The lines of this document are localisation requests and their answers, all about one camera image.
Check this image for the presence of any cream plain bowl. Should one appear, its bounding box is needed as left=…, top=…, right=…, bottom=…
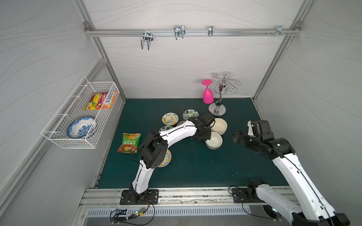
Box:
left=211, top=118, right=228, bottom=131
left=213, top=130, right=226, bottom=135

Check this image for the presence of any green lattice pattern bowl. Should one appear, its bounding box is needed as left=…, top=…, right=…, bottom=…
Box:
left=205, top=131, right=223, bottom=147

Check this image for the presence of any yellow flower leaf bowl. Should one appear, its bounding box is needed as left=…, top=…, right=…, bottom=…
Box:
left=162, top=113, right=179, bottom=126

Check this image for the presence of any green monstera leaf bowl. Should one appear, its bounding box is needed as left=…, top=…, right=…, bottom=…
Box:
left=159, top=125, right=173, bottom=132

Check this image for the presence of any yellow blue floral bowl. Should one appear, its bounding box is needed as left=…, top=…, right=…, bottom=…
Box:
left=158, top=150, right=172, bottom=168

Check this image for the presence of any maroon lattice pattern bowl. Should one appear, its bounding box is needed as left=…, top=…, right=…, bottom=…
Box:
left=207, top=146, right=220, bottom=150

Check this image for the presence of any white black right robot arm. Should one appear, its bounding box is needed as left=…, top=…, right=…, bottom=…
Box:
left=232, top=130, right=350, bottom=226

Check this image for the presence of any silver glass holder stand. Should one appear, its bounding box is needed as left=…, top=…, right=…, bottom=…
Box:
left=208, top=73, right=241, bottom=116

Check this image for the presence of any pink wine glass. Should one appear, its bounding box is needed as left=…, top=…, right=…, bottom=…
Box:
left=201, top=79, right=214, bottom=104

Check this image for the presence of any green orange snack packet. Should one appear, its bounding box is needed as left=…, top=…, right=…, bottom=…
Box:
left=117, top=133, right=141, bottom=154

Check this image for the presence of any metal double hook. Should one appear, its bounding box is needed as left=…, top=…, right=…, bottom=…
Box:
left=173, top=25, right=186, bottom=40
left=140, top=31, right=153, bottom=50

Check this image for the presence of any small metal hook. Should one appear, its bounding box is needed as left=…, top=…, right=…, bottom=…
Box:
left=208, top=25, right=214, bottom=37

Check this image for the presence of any colourful snack packet in basket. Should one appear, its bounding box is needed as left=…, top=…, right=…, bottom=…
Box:
left=83, top=90, right=118, bottom=110

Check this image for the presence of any metal hook right end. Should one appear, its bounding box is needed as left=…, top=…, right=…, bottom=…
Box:
left=266, top=26, right=291, bottom=37

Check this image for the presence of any blue white bowl in basket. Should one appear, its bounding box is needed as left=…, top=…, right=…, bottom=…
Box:
left=67, top=116, right=98, bottom=139

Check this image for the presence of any white vented strip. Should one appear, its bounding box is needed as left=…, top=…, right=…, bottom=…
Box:
left=86, top=205, right=251, bottom=218

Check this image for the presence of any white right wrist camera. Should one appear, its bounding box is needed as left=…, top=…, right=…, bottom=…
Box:
left=247, top=120, right=254, bottom=137

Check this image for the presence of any black cable right base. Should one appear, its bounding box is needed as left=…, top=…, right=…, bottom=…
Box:
left=228, top=186, right=282, bottom=221

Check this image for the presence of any black cable base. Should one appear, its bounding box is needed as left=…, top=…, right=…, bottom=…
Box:
left=108, top=196, right=156, bottom=226
left=228, top=186, right=282, bottom=221

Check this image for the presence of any black cable left base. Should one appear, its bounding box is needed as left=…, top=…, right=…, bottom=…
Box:
left=108, top=196, right=156, bottom=226

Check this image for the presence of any white wire basket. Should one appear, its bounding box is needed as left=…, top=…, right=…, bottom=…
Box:
left=41, top=77, right=119, bottom=149

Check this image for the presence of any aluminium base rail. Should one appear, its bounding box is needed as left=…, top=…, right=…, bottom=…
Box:
left=79, top=185, right=300, bottom=208

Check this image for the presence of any aluminium top rail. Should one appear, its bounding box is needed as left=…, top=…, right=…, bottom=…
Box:
left=85, top=28, right=302, bottom=38

